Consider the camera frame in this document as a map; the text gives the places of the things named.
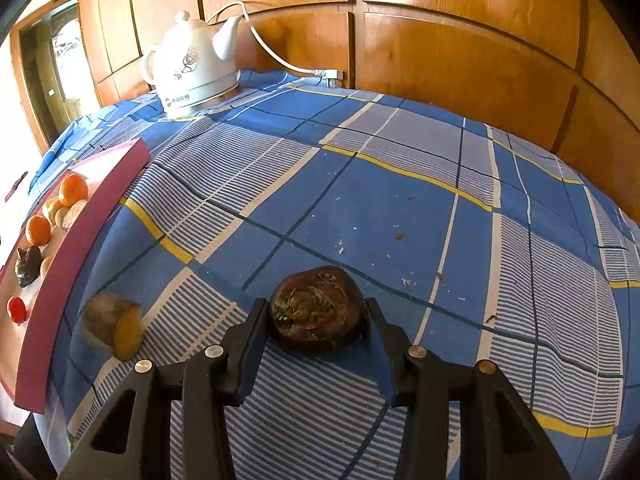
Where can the blue plaid bedsheet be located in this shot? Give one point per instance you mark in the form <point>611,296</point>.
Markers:
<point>400,185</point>

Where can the pink-edged white tray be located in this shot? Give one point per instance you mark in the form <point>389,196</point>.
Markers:
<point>85,240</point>

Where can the wooden wardrobe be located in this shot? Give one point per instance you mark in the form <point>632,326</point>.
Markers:
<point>450,35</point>

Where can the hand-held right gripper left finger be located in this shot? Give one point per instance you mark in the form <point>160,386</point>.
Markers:
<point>252,360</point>

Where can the orange tangerine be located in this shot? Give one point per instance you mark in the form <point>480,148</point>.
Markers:
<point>73,190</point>
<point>38,230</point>

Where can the white floral electric kettle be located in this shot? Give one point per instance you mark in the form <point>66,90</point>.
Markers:
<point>190,70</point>

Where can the dark brown water chestnut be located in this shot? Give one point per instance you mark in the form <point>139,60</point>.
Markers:
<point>28,265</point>
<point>317,310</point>

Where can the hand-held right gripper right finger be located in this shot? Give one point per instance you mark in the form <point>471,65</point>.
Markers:
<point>385,360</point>

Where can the red cherry tomato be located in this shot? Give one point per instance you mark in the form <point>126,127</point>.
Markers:
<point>16,309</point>

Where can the brown-skinned cut fruit piece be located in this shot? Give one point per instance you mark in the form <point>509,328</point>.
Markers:
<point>107,325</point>

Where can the wooden door with glass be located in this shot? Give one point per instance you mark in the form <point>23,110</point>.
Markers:
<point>65,70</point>

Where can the white power plug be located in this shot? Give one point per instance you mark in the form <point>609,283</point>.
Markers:
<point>330,76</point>

